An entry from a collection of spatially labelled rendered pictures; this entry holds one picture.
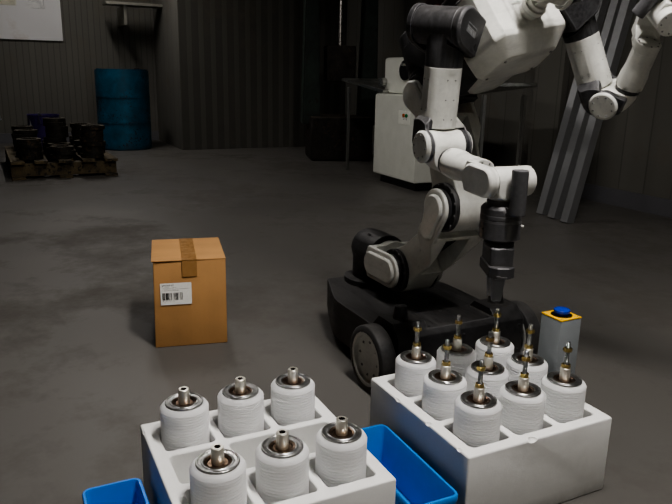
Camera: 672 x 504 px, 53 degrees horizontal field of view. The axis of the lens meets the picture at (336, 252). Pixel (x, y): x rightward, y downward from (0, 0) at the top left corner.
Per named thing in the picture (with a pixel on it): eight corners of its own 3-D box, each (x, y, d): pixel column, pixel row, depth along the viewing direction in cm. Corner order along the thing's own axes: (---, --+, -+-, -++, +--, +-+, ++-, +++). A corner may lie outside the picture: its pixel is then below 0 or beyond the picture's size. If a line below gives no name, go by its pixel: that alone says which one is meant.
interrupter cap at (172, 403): (161, 399, 137) (161, 396, 136) (197, 392, 140) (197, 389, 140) (169, 415, 130) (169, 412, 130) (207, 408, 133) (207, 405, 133)
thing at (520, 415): (542, 478, 143) (551, 401, 139) (497, 475, 144) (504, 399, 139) (532, 453, 152) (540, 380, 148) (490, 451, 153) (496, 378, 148)
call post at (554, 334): (529, 421, 181) (540, 313, 173) (549, 416, 184) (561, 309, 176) (548, 434, 175) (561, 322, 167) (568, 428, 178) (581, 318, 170)
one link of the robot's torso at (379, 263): (362, 278, 232) (363, 241, 229) (411, 272, 241) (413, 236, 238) (392, 296, 215) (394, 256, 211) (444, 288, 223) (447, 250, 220)
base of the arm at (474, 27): (400, 51, 161) (406, 0, 157) (429, 53, 170) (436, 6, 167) (455, 57, 152) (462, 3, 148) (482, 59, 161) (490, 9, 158)
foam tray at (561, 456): (368, 443, 168) (370, 377, 164) (491, 412, 185) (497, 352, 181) (462, 537, 135) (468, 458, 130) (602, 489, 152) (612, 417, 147)
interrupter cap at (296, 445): (255, 442, 121) (255, 439, 121) (293, 433, 124) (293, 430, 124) (269, 464, 115) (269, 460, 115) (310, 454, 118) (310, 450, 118)
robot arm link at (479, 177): (488, 201, 139) (453, 186, 150) (523, 199, 142) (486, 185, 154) (492, 170, 137) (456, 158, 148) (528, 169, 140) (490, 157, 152)
